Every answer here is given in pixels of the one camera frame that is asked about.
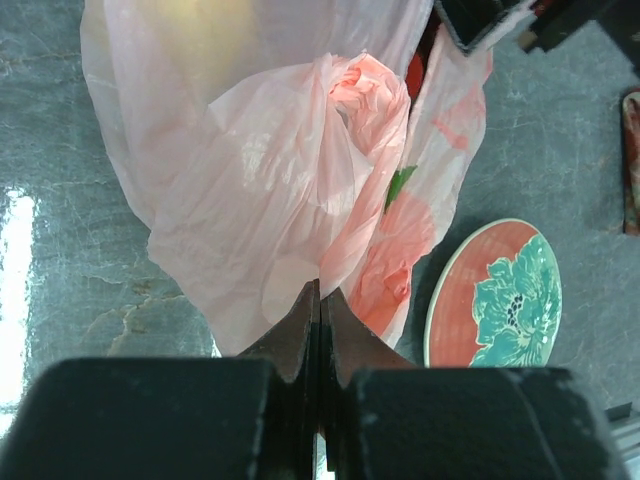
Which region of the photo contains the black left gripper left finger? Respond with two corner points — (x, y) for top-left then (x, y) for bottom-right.
(1, 281), (320, 479)

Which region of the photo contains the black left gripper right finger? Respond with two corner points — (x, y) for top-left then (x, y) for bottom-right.
(320, 291), (628, 479)

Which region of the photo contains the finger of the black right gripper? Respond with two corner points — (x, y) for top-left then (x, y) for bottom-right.
(434, 0), (533, 55)

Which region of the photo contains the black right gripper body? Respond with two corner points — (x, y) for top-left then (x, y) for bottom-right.
(517, 0), (640, 79)

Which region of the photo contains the pink plastic bag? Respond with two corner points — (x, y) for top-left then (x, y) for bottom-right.
(80, 1), (493, 355)

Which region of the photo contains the red fake cherry bunch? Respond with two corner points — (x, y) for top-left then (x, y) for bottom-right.
(405, 12), (441, 102)

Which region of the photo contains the yellow fake mango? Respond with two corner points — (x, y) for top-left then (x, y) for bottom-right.
(158, 1), (254, 103)

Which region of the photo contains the red plaid folded cloth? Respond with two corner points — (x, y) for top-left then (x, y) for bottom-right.
(621, 87), (639, 236)

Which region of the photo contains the red and teal floral plate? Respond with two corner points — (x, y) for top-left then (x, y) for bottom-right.
(423, 218), (562, 368)

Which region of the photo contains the aluminium frame rail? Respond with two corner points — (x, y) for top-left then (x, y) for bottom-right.
(605, 402), (640, 480)

